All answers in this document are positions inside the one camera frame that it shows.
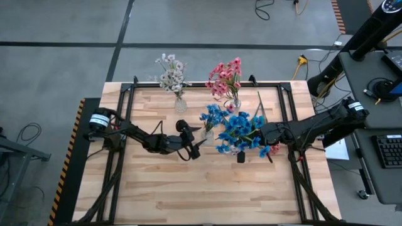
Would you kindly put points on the black hazard-striped floor mat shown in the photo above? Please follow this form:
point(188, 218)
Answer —
point(351, 12)

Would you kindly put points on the diamond-cut clear glass vase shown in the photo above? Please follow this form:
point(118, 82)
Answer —
point(236, 105)

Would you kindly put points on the black platform with hazard stripes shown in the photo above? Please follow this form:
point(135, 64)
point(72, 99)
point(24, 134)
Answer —
point(72, 175)

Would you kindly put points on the small white power adapter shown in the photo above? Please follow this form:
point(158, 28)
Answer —
point(338, 43)

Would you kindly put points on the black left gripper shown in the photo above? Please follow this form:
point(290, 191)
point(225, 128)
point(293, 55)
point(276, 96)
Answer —
point(182, 142)

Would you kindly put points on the conical clear glass vase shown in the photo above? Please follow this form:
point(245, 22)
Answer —
point(181, 106)

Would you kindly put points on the black keyboard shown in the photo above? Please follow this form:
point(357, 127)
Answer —
point(389, 152)

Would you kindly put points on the dark grey desk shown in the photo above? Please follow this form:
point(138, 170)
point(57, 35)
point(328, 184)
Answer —
point(361, 78)

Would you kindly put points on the black flat desk device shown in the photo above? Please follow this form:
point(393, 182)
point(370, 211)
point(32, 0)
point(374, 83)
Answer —
point(394, 61)

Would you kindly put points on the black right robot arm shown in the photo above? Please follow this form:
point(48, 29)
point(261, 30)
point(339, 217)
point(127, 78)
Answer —
point(320, 125)

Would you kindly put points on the black caster wheel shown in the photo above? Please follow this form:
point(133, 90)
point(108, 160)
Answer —
point(363, 195)

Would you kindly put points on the pink artificial flower bunch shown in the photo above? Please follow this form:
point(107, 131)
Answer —
point(216, 89)
point(235, 62)
point(220, 69)
point(275, 149)

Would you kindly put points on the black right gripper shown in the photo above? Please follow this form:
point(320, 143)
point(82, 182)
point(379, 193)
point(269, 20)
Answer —
point(273, 135)

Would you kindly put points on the black tower fan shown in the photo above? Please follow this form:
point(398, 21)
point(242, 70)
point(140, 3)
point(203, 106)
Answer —
point(367, 31)

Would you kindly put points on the white paper sheet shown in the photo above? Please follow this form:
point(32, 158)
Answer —
point(337, 152)

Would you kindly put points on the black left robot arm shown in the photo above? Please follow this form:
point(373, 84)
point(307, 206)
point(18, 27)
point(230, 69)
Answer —
point(138, 135)

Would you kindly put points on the ribbed clear glass vase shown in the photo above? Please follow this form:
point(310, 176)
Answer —
point(207, 138)

